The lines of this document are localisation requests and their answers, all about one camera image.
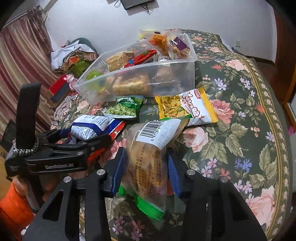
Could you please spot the left hand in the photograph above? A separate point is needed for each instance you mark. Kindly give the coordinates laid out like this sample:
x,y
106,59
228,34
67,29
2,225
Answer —
x,y
48,183

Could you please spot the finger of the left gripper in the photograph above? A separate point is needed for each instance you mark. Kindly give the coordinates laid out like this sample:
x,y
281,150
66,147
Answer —
x,y
89,149

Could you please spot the yellow white snack bag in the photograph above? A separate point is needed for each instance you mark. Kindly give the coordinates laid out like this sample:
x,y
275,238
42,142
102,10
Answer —
x,y
193,104

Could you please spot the red box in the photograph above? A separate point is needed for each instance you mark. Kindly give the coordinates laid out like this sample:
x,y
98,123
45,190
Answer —
x,y
59,89

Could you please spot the floral green bedspread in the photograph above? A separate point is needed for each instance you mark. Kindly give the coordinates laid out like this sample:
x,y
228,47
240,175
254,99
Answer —
x,y
249,145

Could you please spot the orange crispy snack packet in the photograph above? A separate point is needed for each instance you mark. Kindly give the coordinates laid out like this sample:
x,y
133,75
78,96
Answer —
x,y
158,39

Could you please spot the long wafer biscuit packet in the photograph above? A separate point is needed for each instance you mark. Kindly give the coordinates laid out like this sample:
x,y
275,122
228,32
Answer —
x,y
177,49

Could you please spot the patchwork quilt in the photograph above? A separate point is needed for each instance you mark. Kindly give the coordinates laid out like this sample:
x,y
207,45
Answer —
x,y
65,111

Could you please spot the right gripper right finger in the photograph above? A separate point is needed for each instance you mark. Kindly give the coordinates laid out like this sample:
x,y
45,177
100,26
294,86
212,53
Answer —
x,y
215,210

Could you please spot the green jelly cup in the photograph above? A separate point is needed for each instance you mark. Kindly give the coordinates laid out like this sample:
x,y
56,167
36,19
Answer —
x,y
98,85

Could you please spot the striped curtain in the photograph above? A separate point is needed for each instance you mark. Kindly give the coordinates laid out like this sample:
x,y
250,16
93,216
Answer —
x,y
25,58

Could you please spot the orange sleeve forearm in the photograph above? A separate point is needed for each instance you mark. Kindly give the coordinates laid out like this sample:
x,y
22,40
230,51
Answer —
x,y
16,214

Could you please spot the blue white snack bag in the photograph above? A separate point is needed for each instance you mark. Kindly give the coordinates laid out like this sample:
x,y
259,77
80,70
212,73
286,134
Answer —
x,y
86,127

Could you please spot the pile of clothes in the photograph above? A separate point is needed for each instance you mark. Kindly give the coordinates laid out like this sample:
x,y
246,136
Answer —
x,y
74,58

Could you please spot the pink plush toy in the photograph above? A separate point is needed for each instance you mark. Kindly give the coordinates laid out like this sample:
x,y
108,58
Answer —
x,y
71,80

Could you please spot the clear plastic storage bin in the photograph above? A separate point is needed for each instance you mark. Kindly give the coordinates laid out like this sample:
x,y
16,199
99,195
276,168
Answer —
x,y
157,78

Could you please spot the green peas snack bag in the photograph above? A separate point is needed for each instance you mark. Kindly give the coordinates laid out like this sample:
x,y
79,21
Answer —
x,y
126,108

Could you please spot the wall mounted television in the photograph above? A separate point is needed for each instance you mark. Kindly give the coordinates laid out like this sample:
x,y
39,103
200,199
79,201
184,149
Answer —
x,y
128,4

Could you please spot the square cracker packet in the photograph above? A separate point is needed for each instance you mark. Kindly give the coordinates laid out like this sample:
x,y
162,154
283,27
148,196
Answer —
x,y
119,60

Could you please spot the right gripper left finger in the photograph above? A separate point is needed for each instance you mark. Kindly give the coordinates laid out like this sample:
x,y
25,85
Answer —
x,y
58,218

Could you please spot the red snack packet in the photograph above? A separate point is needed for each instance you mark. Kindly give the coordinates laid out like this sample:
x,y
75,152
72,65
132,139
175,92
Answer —
x,y
145,57

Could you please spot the clear bread packet green ends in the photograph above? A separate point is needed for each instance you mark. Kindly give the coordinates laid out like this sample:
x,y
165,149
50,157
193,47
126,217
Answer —
x,y
145,179

